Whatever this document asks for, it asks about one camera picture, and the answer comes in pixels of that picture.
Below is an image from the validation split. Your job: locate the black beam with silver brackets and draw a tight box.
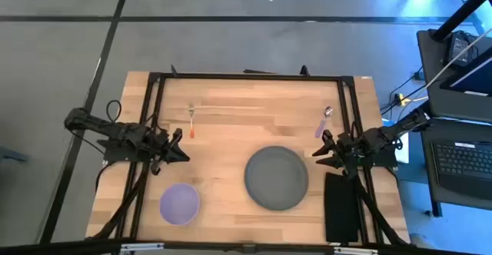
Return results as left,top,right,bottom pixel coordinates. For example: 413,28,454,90
0,238,492,255

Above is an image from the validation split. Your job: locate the grey round plate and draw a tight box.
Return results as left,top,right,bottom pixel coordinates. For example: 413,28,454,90
244,145,310,212

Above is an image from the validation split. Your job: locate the black power adapter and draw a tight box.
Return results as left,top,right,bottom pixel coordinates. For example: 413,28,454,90
447,31,478,67

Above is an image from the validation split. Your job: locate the grey desk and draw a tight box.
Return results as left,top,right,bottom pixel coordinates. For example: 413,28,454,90
416,28,492,218

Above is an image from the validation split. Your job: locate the black keyboard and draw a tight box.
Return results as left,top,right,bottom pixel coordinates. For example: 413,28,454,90
430,139,492,203

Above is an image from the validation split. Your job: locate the black cable loop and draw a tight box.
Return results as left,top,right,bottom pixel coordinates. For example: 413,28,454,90
105,99,123,124

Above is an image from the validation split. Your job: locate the white cable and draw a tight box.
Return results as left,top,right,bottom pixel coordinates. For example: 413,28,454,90
424,27,492,91

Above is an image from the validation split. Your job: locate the fork with orange handle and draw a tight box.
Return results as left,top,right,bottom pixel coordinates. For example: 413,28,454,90
188,102,196,140

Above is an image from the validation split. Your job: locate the purple bowl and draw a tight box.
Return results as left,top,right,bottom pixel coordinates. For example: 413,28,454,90
158,182,201,227

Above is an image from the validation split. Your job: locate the spoon with purple handle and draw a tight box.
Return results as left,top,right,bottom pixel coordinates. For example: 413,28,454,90
314,105,334,139

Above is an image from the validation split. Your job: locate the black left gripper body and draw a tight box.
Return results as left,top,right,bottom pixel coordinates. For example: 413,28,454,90
148,130,175,176

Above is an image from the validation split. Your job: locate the black rig pole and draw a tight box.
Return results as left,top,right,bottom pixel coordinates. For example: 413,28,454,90
430,0,492,43

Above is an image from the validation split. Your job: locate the black cloth napkin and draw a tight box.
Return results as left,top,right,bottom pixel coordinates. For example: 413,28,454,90
324,171,361,244

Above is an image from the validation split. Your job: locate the dark monitor screen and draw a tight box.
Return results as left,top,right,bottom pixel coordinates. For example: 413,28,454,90
439,55,492,97

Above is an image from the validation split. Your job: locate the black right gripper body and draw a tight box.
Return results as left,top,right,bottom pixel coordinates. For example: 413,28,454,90
337,131,365,180

